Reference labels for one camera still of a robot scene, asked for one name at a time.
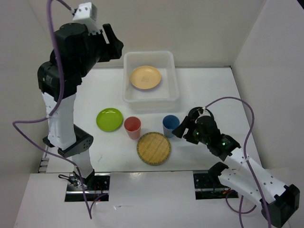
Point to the red plastic cup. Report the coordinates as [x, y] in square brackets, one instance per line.
[132, 126]

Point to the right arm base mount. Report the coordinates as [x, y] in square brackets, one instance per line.
[205, 189]

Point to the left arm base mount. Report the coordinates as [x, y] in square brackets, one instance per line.
[97, 189]

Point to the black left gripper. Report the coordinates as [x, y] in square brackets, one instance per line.
[113, 50]

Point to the translucent white plastic bin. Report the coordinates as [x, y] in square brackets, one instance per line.
[166, 98]

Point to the blue plastic cup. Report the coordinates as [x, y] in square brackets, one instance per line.
[170, 123]

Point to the green plastic plate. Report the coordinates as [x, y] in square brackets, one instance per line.
[109, 119]

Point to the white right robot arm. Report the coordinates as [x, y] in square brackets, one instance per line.
[276, 200]

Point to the black glossy plate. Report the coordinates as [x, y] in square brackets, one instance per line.
[193, 113]

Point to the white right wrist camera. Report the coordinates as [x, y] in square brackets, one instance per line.
[201, 113]

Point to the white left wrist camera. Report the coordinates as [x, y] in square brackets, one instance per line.
[86, 14]

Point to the orange plastic plate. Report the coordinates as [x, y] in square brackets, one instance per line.
[145, 77]

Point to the purple plastic plate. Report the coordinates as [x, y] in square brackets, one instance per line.
[146, 90]

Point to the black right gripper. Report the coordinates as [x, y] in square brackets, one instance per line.
[179, 130]

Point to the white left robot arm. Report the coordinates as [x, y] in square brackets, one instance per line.
[59, 94]

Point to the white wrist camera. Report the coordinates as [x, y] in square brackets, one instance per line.
[86, 14]
[201, 113]

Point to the round bamboo woven tray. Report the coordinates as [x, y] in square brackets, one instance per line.
[153, 148]

